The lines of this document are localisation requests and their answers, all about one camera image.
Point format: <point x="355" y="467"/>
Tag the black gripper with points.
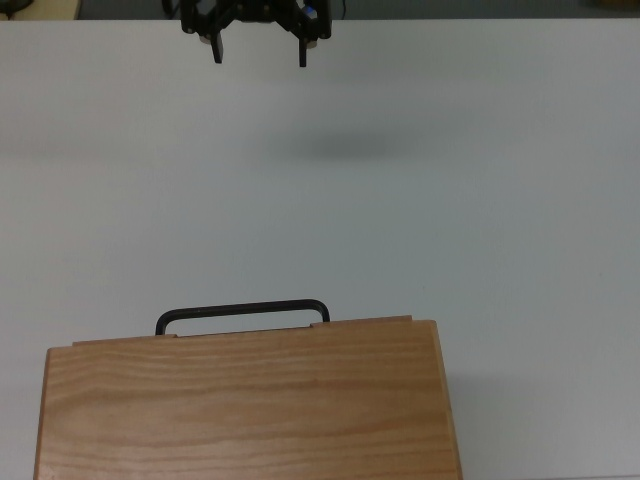
<point x="255" y="10"/>

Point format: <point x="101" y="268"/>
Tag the black chair legs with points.
<point x="170" y="7"/>

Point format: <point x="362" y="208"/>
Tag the wooden cabinet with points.
<point x="250" y="410"/>

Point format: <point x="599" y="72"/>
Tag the wooden drawer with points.
<point x="240" y="336"/>

